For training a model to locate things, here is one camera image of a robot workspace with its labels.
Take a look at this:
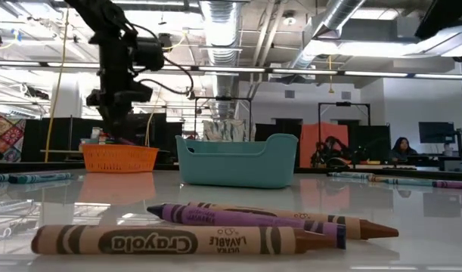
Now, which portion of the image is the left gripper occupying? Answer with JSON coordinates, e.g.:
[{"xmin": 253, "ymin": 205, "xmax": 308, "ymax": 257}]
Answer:
[{"xmin": 85, "ymin": 37, "xmax": 154, "ymax": 144}]

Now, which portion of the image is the purple crayon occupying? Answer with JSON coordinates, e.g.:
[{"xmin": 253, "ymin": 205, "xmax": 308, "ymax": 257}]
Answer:
[
  {"xmin": 146, "ymin": 202, "xmax": 347, "ymax": 250},
  {"xmin": 431, "ymin": 180, "xmax": 462, "ymax": 190}
]

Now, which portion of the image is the orange plastic basket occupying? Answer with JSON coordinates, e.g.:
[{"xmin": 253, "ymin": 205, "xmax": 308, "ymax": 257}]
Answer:
[{"xmin": 81, "ymin": 143, "xmax": 160, "ymax": 175}]

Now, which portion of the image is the white crumpled plastic cover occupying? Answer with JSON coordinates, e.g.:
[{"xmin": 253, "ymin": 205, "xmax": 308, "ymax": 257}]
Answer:
[{"xmin": 201, "ymin": 119, "xmax": 256, "ymax": 143}]

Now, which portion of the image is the colourful patterned quilt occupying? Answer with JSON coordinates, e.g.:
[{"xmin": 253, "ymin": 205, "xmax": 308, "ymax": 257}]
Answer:
[{"xmin": 0, "ymin": 115, "xmax": 26, "ymax": 163}]

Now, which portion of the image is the teal plastic bin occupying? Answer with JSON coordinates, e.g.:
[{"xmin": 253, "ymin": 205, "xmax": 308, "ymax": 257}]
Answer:
[{"xmin": 175, "ymin": 132, "xmax": 299, "ymax": 190}]

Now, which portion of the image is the orange partition panel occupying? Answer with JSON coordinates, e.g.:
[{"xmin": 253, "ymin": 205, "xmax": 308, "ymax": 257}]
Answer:
[{"xmin": 299, "ymin": 122, "xmax": 350, "ymax": 169}]

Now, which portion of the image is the person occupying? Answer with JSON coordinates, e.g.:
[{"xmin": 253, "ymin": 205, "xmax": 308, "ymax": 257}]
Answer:
[{"xmin": 389, "ymin": 136, "xmax": 420, "ymax": 162}]

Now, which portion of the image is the black computer monitor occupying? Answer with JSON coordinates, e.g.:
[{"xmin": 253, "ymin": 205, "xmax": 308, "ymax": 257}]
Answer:
[{"xmin": 418, "ymin": 121, "xmax": 457, "ymax": 145}]

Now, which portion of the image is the gray equipment box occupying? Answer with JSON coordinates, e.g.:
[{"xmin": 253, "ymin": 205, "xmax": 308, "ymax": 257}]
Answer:
[{"xmin": 444, "ymin": 150, "xmax": 462, "ymax": 173}]

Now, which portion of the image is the yellow cable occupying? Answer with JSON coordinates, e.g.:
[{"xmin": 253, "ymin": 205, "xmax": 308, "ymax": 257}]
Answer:
[
  {"xmin": 44, "ymin": 0, "xmax": 72, "ymax": 163},
  {"xmin": 144, "ymin": 85, "xmax": 164, "ymax": 148}
]

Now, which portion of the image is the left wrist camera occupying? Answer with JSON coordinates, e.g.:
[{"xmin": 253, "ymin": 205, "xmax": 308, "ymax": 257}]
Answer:
[{"xmin": 133, "ymin": 36, "xmax": 166, "ymax": 73}]

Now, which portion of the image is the yellow hanging cord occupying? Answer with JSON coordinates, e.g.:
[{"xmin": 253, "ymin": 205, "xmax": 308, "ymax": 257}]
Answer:
[{"xmin": 327, "ymin": 54, "xmax": 336, "ymax": 94}]

